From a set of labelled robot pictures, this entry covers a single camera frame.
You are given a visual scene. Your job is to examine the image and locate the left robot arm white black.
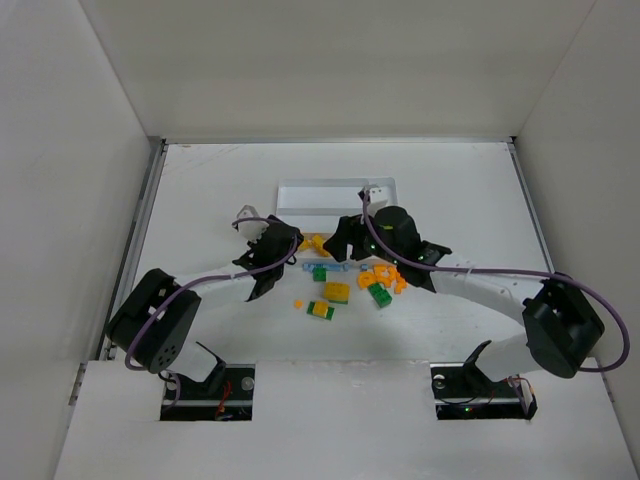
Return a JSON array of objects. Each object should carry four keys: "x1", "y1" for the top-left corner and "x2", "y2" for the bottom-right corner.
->
[{"x1": 105, "y1": 215, "x2": 304, "y2": 395}]

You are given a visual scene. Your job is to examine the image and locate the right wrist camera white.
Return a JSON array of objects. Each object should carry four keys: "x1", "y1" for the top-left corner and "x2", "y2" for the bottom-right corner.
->
[{"x1": 358, "y1": 184, "x2": 389, "y2": 208}]

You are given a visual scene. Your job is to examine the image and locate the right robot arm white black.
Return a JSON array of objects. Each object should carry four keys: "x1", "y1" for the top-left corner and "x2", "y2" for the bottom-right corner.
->
[{"x1": 324, "y1": 206, "x2": 604, "y2": 395}]

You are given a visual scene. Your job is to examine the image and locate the yellow lego brick with face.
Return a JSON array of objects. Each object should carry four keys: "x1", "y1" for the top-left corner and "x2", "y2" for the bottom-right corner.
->
[{"x1": 309, "y1": 301, "x2": 331, "y2": 319}]

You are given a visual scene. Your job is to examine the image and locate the purple cable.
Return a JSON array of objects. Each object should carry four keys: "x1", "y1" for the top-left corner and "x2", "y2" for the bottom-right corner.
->
[
  {"x1": 360, "y1": 192, "x2": 632, "y2": 372},
  {"x1": 124, "y1": 217, "x2": 301, "y2": 371}
]

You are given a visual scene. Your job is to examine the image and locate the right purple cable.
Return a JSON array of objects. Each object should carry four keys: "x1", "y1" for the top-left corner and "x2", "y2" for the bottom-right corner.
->
[{"x1": 360, "y1": 192, "x2": 632, "y2": 372}]

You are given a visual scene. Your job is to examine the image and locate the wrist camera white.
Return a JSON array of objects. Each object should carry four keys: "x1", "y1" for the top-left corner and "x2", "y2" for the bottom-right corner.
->
[
  {"x1": 358, "y1": 184, "x2": 389, "y2": 208},
  {"x1": 233, "y1": 205, "x2": 268, "y2": 242}
]

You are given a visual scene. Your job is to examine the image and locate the green 2x4 lego brick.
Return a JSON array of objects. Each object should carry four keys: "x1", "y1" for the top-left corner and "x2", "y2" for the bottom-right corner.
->
[{"x1": 367, "y1": 283, "x2": 392, "y2": 309}]

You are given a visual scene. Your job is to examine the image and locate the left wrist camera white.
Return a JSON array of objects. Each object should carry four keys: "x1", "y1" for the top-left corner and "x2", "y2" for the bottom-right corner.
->
[{"x1": 233, "y1": 205, "x2": 268, "y2": 242}]

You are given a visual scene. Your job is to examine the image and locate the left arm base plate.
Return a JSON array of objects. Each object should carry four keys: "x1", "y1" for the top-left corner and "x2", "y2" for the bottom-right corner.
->
[{"x1": 160, "y1": 364, "x2": 256, "y2": 422}]

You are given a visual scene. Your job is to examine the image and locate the large yellow arch lego brick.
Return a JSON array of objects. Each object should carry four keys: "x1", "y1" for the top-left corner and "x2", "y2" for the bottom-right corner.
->
[{"x1": 298, "y1": 235, "x2": 331, "y2": 257}]

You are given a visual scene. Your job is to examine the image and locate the white divided plastic tray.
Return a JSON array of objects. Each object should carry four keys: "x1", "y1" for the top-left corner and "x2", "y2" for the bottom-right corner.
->
[{"x1": 275, "y1": 177, "x2": 398, "y2": 239}]

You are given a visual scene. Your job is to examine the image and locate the green L-shaped lego brick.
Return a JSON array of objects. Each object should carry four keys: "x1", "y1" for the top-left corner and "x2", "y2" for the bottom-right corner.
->
[{"x1": 312, "y1": 267, "x2": 327, "y2": 282}]

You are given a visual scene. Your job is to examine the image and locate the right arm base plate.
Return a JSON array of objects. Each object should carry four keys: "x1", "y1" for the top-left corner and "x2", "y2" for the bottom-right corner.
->
[{"x1": 430, "y1": 363, "x2": 538, "y2": 421}]

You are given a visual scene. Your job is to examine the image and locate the light blue lego row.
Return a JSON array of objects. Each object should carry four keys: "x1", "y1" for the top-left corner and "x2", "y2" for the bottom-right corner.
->
[{"x1": 302, "y1": 262, "x2": 370, "y2": 272}]

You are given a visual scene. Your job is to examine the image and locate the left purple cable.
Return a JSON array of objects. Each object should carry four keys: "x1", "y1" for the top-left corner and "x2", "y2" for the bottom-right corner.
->
[{"x1": 124, "y1": 217, "x2": 301, "y2": 371}]

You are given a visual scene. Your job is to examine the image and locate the orange lego pieces cluster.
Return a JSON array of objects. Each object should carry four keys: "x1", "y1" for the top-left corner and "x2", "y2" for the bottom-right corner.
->
[{"x1": 373, "y1": 264, "x2": 408, "y2": 294}]

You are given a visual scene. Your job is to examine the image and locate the yellow 2x3 lego brick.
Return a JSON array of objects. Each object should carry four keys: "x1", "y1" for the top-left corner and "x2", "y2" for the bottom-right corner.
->
[{"x1": 323, "y1": 282, "x2": 350, "y2": 304}]

